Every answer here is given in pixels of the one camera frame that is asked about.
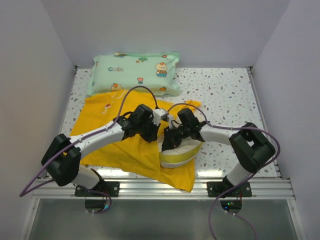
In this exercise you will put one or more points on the aluminium mounting rail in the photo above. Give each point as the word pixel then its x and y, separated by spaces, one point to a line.
pixel 150 189

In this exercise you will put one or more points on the cream yellow-edged pillow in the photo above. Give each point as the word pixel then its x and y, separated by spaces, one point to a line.
pixel 188 148

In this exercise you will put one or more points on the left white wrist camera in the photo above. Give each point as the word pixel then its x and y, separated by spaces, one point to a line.
pixel 159 115

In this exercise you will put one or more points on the yellow pillowcase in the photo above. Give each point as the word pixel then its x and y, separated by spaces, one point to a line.
pixel 132 154

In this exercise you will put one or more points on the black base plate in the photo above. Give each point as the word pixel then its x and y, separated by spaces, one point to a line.
pixel 216 188
pixel 110 188

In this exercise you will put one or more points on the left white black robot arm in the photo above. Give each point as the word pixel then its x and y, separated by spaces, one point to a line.
pixel 62 159

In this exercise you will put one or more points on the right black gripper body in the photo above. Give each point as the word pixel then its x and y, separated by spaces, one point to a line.
pixel 176 135

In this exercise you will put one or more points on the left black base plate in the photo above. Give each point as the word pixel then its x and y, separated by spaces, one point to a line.
pixel 110 188

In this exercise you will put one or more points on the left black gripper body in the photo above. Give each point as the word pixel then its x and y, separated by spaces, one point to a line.
pixel 146 130

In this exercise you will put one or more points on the green cartoon bear pillow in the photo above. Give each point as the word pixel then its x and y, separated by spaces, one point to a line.
pixel 123 71

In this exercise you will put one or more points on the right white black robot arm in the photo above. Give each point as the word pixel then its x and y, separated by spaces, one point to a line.
pixel 249 143

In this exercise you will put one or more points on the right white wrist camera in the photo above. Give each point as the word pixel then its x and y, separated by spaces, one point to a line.
pixel 172 123

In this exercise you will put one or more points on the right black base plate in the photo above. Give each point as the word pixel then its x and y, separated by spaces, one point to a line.
pixel 216 188

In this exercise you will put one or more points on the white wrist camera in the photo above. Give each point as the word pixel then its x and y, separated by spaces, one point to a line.
pixel 159 115
pixel 172 123

